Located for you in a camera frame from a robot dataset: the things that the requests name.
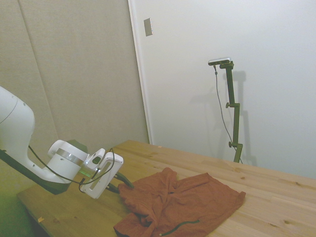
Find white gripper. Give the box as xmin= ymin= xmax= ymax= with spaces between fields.
xmin=80 ymin=152 xmax=135 ymax=200

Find rust red shorts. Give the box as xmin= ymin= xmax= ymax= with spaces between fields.
xmin=113 ymin=167 xmax=247 ymax=237

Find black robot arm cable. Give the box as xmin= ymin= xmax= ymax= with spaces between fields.
xmin=28 ymin=145 xmax=117 ymax=192

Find white door frame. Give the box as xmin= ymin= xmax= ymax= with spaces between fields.
xmin=127 ymin=0 xmax=155 ymax=145

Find silver camera bar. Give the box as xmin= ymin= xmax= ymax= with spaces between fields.
xmin=208 ymin=56 xmax=233 ymax=66

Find grey wall plate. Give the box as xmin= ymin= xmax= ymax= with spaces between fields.
xmin=143 ymin=17 xmax=154 ymax=37

